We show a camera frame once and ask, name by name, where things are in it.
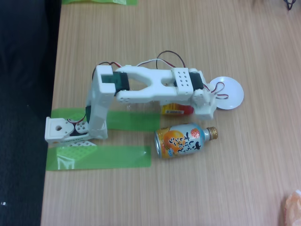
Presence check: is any clear plastic bottle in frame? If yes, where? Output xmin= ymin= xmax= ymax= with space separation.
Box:
xmin=127 ymin=101 xmax=195 ymax=116

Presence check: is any orange drink bottle can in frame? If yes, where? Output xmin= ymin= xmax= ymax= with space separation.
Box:
xmin=154 ymin=121 xmax=219 ymax=160

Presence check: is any small white round plate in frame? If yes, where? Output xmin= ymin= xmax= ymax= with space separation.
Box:
xmin=206 ymin=76 xmax=245 ymax=111

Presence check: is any wide green tape strip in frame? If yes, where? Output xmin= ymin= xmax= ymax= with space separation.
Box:
xmin=51 ymin=107 xmax=161 ymax=132

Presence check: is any long green tape strip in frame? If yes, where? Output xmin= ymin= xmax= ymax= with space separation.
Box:
xmin=46 ymin=145 xmax=151 ymax=172

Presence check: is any orange translucent plastic bag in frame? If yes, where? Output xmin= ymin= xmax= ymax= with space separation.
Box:
xmin=281 ymin=189 xmax=301 ymax=226

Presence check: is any black cable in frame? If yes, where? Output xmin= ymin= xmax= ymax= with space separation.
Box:
xmin=283 ymin=0 xmax=298 ymax=11

